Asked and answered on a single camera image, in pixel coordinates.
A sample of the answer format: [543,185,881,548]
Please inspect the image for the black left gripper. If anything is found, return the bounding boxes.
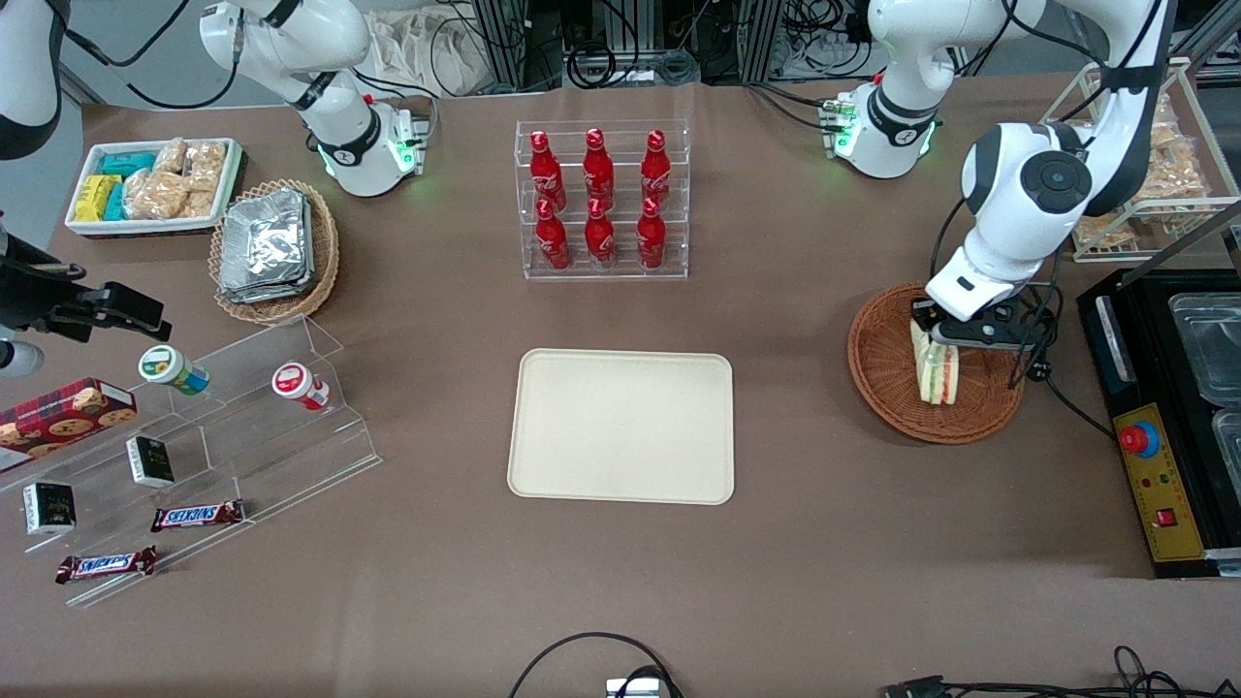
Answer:
[910,299,1033,340]

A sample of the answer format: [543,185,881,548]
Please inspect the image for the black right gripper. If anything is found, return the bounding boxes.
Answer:
[0,225,173,342]

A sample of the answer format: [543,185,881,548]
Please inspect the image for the triangle sandwich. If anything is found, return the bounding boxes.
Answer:
[910,320,961,406]

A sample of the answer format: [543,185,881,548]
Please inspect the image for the round brown wicker basket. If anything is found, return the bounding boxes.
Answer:
[847,281,1027,446]

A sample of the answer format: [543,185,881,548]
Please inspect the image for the oval brown wicker basket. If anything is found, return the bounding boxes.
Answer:
[207,178,341,327]

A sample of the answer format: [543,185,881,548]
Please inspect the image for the cream plastic serving tray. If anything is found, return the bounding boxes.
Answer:
[507,349,736,506]

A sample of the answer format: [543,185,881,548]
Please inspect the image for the white cup with green lid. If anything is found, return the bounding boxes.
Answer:
[138,344,211,397]

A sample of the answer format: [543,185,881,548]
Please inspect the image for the white rectangular snack bin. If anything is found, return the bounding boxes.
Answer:
[65,137,245,239]

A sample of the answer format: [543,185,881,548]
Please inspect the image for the yellow snack pack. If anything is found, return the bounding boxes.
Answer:
[75,174,123,223]

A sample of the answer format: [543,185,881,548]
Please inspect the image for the red cookie box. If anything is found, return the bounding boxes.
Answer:
[0,377,139,475]

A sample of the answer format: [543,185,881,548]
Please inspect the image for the stack of foil containers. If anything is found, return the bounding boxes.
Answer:
[217,188,317,304]

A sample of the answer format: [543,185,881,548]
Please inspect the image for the small black box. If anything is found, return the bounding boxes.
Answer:
[126,435,177,490]
[21,481,78,537]

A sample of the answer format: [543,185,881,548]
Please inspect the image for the white cup with red lid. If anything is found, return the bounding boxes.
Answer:
[270,361,332,412]

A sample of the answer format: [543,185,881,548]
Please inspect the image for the clear acrylic stepped display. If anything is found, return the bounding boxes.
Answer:
[0,314,383,610]

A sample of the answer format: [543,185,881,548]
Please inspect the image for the clear bag of biscuits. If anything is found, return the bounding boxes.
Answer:
[1070,208,1137,256]
[1130,92,1210,209]

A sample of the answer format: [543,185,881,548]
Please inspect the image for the brown Snickers bar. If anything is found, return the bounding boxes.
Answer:
[54,545,159,586]
[149,498,246,534]

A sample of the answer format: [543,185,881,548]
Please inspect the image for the red cola bottle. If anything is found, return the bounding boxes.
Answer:
[637,197,669,270]
[535,199,572,271]
[528,131,568,209]
[585,197,618,269]
[641,130,673,205]
[583,128,616,207]

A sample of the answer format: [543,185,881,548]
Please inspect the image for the silver foil container in machine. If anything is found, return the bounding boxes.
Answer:
[1167,291,1241,406]
[1211,407,1241,478]

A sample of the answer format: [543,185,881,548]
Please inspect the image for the clear acrylic bottle rack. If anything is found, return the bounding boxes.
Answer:
[514,119,691,282]

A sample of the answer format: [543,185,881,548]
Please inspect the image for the black sealing machine yellow panel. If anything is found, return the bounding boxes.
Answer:
[1077,269,1241,580]

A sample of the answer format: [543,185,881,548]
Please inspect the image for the clear rack with snacks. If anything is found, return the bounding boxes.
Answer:
[1041,56,1241,265]

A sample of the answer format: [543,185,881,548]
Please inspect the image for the beige canvas bag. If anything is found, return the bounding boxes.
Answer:
[366,8,497,99]

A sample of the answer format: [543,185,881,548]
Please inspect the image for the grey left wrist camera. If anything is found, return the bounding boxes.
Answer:
[934,323,1027,351]

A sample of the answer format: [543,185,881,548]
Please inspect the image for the black power cable with plug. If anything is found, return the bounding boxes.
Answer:
[1006,289,1116,442]

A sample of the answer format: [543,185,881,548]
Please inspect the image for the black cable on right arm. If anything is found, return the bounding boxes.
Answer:
[56,0,243,111]

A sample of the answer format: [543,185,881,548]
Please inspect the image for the black cable at left arm base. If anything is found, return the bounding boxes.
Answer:
[745,81,837,133]

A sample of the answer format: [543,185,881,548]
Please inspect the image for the black coiled cable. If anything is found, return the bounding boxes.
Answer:
[565,37,623,90]

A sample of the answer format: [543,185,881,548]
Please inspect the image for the black cable bundle with connector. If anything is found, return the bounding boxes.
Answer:
[881,645,1241,698]

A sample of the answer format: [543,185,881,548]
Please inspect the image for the black looped cable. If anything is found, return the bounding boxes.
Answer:
[508,631,685,698]

